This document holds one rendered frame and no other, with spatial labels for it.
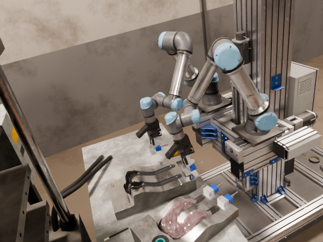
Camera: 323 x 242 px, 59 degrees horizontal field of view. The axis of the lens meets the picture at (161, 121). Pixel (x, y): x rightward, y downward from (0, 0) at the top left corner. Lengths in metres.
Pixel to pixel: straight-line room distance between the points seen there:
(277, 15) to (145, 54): 2.36
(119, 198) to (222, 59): 0.98
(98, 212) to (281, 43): 1.49
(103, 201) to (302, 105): 1.48
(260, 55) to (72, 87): 2.53
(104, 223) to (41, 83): 2.34
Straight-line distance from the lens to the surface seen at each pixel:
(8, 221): 1.25
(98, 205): 1.84
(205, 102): 2.11
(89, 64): 3.70
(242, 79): 1.45
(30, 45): 3.60
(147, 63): 3.92
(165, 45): 1.85
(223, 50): 1.37
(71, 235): 1.78
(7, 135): 1.59
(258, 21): 1.77
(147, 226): 1.49
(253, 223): 2.36
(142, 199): 1.66
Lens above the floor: 2.03
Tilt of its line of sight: 30 degrees down
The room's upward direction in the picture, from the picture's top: 11 degrees counter-clockwise
